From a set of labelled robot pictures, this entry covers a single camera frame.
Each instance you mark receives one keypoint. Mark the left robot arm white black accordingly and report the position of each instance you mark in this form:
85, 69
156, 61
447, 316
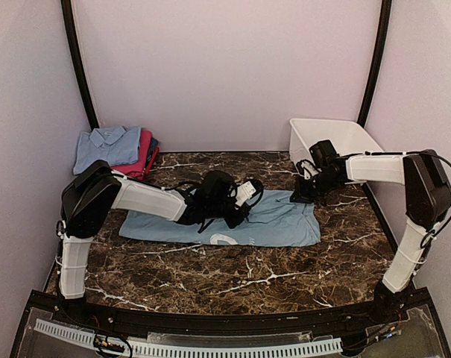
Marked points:
88, 199

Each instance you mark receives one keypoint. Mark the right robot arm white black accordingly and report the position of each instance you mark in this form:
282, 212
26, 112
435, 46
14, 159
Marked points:
426, 187

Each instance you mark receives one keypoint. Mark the folded dark blue garment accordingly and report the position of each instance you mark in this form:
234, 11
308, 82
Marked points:
153, 145

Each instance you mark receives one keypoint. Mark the white plastic bin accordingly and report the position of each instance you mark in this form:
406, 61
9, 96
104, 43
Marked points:
347, 138

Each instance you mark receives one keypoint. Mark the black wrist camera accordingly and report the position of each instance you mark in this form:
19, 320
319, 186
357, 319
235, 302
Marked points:
216, 186
323, 153

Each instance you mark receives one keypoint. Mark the black frame post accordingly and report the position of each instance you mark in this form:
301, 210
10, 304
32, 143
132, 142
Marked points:
376, 61
77, 62

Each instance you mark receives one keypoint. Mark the folded red garment underneath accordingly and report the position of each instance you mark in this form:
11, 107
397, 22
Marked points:
151, 157

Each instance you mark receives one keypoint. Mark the left black frame post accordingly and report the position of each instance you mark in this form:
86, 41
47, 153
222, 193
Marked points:
77, 62

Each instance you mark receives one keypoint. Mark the folded pink red garment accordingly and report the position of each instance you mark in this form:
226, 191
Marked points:
137, 169

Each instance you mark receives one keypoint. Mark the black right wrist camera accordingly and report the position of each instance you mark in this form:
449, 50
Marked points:
323, 153

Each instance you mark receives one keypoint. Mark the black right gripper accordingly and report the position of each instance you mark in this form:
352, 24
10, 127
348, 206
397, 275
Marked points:
300, 194

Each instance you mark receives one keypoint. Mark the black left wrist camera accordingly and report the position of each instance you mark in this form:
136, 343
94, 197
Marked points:
216, 186

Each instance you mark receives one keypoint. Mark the white slotted cable duct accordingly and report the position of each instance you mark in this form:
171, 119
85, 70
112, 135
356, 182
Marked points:
54, 339

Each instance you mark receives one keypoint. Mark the light blue button shirt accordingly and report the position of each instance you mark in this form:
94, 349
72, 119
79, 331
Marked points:
117, 146

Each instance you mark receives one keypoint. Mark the right black frame post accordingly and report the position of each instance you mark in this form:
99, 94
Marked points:
376, 61

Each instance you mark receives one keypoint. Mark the blue cloth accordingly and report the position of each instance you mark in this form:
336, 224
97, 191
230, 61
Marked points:
274, 222

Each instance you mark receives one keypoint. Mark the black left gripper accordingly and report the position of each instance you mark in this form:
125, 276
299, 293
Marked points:
233, 221

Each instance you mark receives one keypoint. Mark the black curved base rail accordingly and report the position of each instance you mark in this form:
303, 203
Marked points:
339, 320

